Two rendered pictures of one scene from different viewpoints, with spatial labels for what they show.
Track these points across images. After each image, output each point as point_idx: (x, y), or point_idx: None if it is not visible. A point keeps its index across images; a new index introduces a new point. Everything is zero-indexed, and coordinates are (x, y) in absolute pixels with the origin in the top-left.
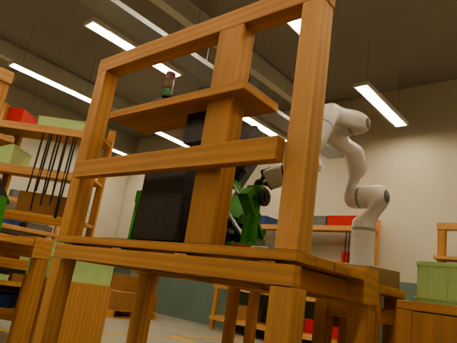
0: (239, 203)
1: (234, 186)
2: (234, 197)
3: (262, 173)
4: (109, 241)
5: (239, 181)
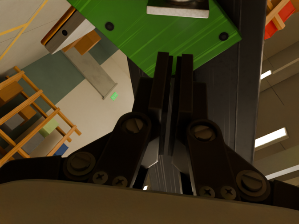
0: (102, 4)
1: (198, 14)
2: (139, 3)
3: (279, 205)
4: None
5: (172, 82)
